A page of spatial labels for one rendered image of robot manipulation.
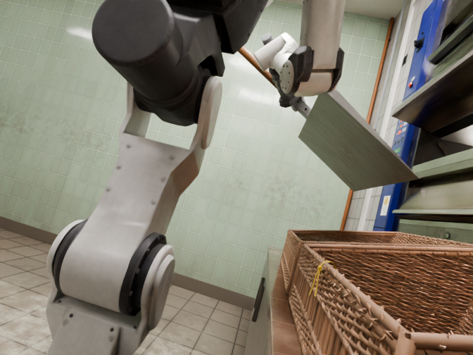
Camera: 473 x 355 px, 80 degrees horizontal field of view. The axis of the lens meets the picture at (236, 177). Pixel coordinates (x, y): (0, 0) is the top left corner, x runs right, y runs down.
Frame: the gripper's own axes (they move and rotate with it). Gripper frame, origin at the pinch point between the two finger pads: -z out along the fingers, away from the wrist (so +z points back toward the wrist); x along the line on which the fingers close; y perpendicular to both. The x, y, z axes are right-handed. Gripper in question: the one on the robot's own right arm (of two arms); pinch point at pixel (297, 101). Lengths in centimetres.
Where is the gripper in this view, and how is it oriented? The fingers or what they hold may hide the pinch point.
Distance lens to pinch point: 113.3
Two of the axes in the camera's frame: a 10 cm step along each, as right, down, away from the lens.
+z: -4.7, -5.1, -7.2
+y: -5.0, -5.2, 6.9
